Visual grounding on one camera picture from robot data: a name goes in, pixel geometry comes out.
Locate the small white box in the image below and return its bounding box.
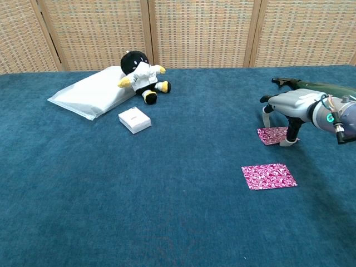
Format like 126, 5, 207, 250
118, 106, 152, 135

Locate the woven rattan screen panel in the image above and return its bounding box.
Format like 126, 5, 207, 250
249, 0, 356, 67
0, 0, 63, 75
140, 0, 262, 70
37, 0, 154, 72

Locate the blue felt table cover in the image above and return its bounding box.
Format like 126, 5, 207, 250
0, 65, 356, 267

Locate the green spray bottle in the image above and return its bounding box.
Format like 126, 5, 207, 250
271, 77, 356, 98

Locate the white pillow-shaped package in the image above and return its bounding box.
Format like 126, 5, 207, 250
47, 66, 137, 121

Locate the pink patterned card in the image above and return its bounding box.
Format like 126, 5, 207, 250
256, 126, 290, 146
241, 163, 297, 191

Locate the black and white plush toy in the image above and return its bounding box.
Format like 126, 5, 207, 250
117, 50, 172, 106

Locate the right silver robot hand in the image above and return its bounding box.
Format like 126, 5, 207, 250
260, 89, 321, 147

